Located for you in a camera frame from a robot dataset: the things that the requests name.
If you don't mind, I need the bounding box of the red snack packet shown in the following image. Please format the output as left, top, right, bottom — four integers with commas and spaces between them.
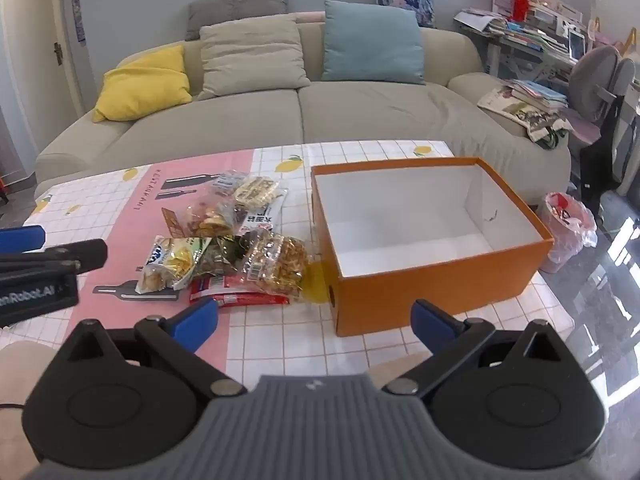
189, 275, 291, 308

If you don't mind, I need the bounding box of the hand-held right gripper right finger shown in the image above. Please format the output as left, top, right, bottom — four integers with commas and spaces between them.
382, 299, 577, 397

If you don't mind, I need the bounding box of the yellow pillow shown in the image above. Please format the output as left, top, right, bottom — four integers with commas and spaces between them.
92, 45, 193, 123

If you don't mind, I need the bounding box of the grey office chair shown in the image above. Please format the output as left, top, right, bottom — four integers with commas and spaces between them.
560, 45, 640, 201

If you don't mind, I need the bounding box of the beige pillow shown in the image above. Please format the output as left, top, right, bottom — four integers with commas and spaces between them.
197, 14, 312, 102

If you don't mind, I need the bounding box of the white green tote bag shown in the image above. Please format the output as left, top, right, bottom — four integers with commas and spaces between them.
525, 117, 573, 151

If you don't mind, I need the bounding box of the white door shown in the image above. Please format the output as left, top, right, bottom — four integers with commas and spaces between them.
0, 0, 86, 126

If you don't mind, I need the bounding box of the round cracker snack packet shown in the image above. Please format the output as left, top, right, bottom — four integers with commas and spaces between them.
232, 175, 290, 211

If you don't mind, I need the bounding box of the grey pillow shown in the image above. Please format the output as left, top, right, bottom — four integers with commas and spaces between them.
185, 0, 290, 42

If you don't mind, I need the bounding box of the blue pillow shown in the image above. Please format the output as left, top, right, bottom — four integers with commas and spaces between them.
320, 0, 427, 86

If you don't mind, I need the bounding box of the golden snack clear packet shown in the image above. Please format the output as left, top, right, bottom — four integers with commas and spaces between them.
240, 232, 312, 303

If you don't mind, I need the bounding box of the white label snack packet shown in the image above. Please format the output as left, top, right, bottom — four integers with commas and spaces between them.
235, 195, 286, 236

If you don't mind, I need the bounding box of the cluttered desk with books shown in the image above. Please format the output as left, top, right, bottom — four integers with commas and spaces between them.
454, 0, 588, 53

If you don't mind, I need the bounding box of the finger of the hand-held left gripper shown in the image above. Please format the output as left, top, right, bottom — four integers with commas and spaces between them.
0, 226, 47, 253
0, 239, 108, 282

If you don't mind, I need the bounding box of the stack of books on sofa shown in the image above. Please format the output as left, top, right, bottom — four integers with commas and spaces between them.
477, 79, 571, 128

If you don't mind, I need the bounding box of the blue white small snack packet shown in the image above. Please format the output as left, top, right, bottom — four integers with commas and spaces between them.
211, 170, 249, 196

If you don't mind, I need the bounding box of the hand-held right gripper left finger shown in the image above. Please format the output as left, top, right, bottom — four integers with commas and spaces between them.
54, 297, 248, 397

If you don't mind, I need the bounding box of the dark green snack packet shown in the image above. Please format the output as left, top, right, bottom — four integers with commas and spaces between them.
192, 235, 251, 278

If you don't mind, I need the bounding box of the narrow wall hanging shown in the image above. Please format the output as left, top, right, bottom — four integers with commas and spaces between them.
72, 0, 87, 43

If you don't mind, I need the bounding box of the yellow chips packet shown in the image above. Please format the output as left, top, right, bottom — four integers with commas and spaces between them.
136, 235, 213, 295

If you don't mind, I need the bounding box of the beige sofa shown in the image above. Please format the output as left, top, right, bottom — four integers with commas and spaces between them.
34, 10, 573, 201

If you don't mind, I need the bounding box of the white desk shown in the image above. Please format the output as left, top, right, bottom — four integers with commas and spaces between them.
452, 10, 586, 81

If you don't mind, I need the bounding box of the trash bin with pink bag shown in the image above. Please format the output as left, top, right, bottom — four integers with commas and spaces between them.
537, 191, 598, 275

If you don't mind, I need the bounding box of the orange cardboard box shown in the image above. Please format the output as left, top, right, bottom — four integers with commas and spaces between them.
311, 156, 555, 338

